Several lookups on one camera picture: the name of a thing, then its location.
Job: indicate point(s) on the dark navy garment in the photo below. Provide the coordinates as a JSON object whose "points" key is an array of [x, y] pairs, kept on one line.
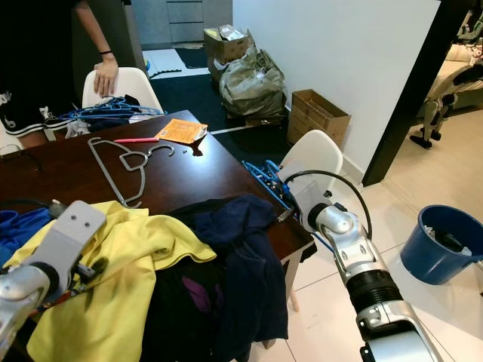
{"points": [[249, 271]]}

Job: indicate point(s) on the grey metal hanger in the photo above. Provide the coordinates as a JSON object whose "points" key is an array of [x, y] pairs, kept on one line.
{"points": [[113, 173]]}

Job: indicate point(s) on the filled cardboard box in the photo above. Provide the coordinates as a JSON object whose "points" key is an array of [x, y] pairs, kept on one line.
{"points": [[228, 44]]}

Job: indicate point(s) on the person in black clothes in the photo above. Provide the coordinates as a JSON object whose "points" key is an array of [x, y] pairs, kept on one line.
{"points": [[38, 53]]}

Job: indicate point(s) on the blue plastic bucket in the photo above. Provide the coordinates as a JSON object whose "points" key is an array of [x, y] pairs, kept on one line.
{"points": [[430, 256]]}

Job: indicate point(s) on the pile of blue hangers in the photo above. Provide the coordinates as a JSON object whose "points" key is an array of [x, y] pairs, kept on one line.
{"points": [[113, 111]]}

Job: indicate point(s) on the grey humanoid robot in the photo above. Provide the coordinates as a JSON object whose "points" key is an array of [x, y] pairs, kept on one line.
{"points": [[434, 113]]}

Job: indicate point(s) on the olive plastic bag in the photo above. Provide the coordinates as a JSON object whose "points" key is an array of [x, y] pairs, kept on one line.
{"points": [[253, 84]]}

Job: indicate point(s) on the royal blue garment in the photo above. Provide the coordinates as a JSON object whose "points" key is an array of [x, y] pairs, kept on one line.
{"points": [[26, 226]]}

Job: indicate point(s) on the person forearm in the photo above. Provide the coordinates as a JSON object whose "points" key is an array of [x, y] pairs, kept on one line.
{"points": [[94, 34]]}

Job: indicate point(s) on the red pen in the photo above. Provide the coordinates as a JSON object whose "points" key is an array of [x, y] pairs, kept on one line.
{"points": [[136, 139]]}

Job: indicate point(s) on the open empty cardboard box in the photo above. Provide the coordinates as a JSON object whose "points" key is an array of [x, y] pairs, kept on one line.
{"points": [[318, 117]]}

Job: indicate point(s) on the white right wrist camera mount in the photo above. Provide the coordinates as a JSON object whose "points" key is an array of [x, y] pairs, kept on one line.
{"points": [[306, 196]]}

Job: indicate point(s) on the person hand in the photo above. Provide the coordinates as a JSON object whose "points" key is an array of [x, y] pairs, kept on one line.
{"points": [[106, 78]]}

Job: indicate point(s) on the beige bed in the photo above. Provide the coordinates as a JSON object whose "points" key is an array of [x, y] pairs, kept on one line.
{"points": [[460, 56]]}

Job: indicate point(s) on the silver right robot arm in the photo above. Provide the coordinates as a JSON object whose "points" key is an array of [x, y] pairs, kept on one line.
{"points": [[370, 264]]}

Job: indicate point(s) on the white plastic chair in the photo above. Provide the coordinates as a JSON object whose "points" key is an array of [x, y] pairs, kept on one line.
{"points": [[317, 147], [136, 83]]}

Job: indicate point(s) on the yellow shirt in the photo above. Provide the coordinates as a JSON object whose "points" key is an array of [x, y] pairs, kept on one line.
{"points": [[136, 279]]}

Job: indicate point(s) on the grey drawer cabinet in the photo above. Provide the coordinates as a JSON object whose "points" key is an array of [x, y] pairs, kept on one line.
{"points": [[181, 19]]}

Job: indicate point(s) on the orange packet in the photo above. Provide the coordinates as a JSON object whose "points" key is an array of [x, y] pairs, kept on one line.
{"points": [[181, 130]]}

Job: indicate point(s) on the blue plastic hanger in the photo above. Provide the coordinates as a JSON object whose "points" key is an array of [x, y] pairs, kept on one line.
{"points": [[268, 181]]}

